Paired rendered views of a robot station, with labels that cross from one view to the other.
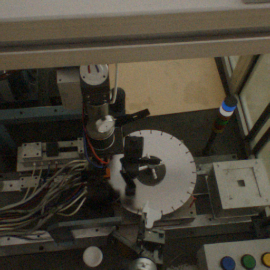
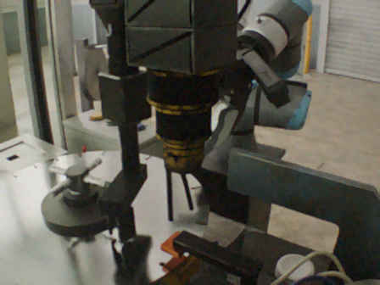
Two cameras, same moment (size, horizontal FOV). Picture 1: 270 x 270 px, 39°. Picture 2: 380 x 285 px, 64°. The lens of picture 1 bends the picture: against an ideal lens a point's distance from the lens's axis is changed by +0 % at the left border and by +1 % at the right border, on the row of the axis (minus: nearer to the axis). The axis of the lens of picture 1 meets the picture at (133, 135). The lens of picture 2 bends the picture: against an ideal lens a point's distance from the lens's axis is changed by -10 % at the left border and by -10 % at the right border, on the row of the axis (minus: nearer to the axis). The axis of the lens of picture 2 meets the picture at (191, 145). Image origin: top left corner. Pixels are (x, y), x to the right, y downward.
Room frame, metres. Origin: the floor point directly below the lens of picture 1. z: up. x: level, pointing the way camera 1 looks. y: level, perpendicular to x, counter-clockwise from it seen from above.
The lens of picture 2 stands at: (0.66, 0.28, 1.20)
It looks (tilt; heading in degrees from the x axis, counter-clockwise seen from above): 25 degrees down; 224
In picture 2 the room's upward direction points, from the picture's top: straight up
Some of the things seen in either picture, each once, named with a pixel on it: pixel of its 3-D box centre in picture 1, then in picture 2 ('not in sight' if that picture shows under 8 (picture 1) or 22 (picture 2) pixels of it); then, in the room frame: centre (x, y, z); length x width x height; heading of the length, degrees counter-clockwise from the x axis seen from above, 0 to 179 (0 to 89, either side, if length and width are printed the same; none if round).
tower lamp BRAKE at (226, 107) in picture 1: (229, 103); not in sight; (0.68, -0.31, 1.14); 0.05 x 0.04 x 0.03; 10
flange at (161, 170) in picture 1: (150, 169); (81, 197); (0.50, -0.07, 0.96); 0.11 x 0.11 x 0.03
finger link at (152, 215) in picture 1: (151, 214); not in sight; (0.31, -0.07, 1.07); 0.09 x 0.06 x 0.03; 174
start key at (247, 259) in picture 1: (248, 262); not in sight; (0.22, -0.41, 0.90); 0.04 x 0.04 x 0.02
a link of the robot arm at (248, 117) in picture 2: not in sight; (238, 101); (-0.10, -0.27, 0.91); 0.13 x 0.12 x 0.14; 116
